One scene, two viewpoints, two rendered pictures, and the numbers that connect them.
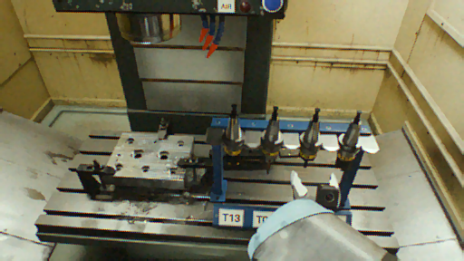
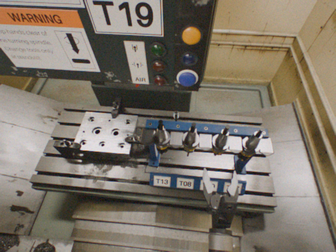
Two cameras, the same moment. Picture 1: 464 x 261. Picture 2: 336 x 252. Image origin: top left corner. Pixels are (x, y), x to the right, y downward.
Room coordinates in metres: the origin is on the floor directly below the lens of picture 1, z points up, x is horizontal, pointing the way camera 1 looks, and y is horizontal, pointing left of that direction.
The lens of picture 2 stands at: (0.33, -0.05, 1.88)
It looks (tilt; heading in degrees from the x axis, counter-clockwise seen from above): 57 degrees down; 3
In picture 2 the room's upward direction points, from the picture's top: 1 degrees counter-clockwise
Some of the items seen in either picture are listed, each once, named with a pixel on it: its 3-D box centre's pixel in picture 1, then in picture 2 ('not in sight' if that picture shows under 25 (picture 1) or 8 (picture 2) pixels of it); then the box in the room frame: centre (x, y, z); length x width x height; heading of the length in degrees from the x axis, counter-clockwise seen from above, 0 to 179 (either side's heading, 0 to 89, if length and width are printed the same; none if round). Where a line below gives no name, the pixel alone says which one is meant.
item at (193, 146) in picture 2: (271, 139); (190, 140); (0.70, -0.12, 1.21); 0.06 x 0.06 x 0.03
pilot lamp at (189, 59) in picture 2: not in sight; (189, 59); (0.58, -0.07, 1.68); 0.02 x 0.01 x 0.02; 86
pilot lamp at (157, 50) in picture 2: not in sight; (157, 50); (0.59, -0.02, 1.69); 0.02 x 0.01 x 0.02; 86
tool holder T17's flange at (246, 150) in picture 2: (349, 143); (250, 145); (0.68, -0.34, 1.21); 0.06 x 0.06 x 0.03
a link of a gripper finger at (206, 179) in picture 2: (295, 188); (205, 182); (0.55, -0.17, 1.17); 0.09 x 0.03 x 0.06; 21
